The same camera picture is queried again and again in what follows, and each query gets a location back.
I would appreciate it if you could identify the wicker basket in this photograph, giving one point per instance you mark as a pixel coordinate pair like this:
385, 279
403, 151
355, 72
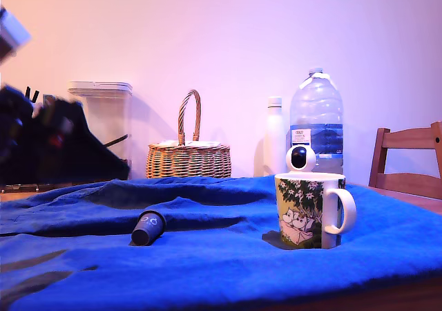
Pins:
188, 162

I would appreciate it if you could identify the wooden chair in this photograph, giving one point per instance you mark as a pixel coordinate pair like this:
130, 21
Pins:
405, 181

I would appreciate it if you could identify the white box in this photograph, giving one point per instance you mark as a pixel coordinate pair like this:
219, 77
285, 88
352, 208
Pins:
207, 143
171, 143

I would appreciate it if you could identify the large clear water bottle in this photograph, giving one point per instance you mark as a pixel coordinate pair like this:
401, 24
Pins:
317, 107

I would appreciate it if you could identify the white illustrated mug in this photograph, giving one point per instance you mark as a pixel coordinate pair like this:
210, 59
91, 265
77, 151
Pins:
302, 214

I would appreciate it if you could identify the white insulated bottle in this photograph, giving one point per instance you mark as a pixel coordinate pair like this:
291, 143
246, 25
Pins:
276, 138

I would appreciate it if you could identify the black scoop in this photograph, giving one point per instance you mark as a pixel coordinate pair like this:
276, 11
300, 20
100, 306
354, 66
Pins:
117, 141

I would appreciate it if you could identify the blue packet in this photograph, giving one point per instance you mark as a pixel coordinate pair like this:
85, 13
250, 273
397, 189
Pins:
49, 99

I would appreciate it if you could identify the small white round camera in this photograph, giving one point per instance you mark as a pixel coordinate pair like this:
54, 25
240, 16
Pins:
301, 157

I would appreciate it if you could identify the blue cloth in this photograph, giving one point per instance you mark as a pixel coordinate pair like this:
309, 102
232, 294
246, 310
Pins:
241, 276

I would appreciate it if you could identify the clear container white lid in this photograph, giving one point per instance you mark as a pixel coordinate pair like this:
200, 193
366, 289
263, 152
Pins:
107, 114

